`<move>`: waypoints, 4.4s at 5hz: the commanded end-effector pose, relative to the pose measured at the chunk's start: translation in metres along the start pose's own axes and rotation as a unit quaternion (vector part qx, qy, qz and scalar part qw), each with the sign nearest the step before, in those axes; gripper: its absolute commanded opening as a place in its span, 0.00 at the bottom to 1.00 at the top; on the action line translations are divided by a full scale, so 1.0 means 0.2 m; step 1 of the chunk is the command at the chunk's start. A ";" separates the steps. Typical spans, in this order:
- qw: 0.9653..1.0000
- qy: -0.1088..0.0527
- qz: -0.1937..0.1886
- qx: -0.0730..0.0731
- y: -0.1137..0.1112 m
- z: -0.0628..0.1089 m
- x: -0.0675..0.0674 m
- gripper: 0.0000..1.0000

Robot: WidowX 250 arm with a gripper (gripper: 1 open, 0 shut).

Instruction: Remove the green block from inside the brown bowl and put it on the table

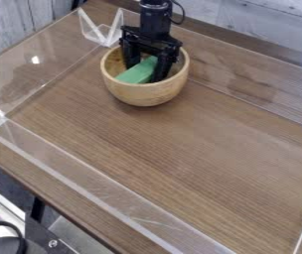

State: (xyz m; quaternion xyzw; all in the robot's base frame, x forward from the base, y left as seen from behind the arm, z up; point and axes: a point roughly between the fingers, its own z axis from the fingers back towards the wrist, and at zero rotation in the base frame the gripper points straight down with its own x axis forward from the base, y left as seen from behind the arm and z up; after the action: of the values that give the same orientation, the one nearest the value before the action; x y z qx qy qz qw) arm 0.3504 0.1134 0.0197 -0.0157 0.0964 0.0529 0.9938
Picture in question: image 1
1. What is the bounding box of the black metal table leg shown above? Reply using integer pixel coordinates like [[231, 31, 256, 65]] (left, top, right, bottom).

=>
[[30, 197, 45, 222]]

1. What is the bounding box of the clear acrylic corner bracket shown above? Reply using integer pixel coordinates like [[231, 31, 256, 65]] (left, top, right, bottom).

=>
[[76, 8, 124, 48]]

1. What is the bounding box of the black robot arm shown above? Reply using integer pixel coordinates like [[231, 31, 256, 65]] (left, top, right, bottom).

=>
[[118, 0, 185, 82]]

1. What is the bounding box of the black cable loop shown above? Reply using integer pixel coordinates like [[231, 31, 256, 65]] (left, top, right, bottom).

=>
[[0, 220, 29, 254]]

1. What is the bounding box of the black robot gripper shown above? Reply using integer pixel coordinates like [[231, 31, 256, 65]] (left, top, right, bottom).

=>
[[118, 4, 183, 82]]

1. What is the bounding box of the light wooden bowl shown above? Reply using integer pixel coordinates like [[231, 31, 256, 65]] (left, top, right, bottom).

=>
[[100, 47, 191, 107]]

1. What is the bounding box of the green rectangular block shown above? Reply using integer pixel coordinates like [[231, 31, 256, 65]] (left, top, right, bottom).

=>
[[114, 56, 157, 83]]

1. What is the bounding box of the clear acrylic tray wall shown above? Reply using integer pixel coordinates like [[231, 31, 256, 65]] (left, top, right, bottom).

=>
[[0, 6, 302, 254]]

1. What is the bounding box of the black metal base plate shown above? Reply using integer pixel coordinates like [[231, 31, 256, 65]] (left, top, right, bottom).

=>
[[25, 216, 77, 254]]

